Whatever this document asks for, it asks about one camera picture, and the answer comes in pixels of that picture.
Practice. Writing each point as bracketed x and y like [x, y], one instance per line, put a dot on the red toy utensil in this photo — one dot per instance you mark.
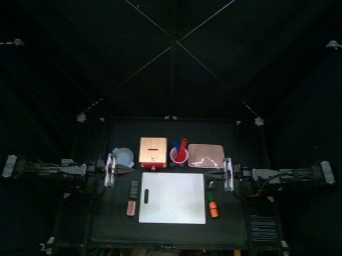
[183, 145]

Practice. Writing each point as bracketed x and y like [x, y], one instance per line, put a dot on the pink toy food piece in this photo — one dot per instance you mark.
[131, 208]

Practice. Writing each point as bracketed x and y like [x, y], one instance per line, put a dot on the white text label sticker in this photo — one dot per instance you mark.
[264, 228]

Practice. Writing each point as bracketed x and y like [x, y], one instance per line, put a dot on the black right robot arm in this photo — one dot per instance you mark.
[285, 174]

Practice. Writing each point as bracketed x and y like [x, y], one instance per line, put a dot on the pink clear plastic tray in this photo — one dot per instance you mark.
[206, 155]

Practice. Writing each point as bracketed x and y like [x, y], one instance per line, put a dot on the dark green toy block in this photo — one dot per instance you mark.
[134, 190]

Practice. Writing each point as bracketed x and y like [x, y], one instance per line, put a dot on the wooden toy toaster box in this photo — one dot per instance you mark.
[153, 151]

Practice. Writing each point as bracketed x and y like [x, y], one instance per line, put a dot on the silver frame clamp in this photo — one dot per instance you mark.
[260, 121]
[81, 117]
[333, 44]
[170, 117]

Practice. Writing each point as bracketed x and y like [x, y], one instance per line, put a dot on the blue toy utensil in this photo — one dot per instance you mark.
[175, 146]

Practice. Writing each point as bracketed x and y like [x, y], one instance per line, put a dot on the white cutting board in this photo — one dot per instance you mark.
[174, 198]

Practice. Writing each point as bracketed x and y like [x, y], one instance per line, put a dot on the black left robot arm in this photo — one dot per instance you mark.
[54, 169]

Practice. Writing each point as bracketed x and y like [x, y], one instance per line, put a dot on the orange toy carrot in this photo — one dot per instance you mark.
[213, 207]

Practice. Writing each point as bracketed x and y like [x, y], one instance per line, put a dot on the light blue plastic bowl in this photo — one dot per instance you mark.
[123, 156]

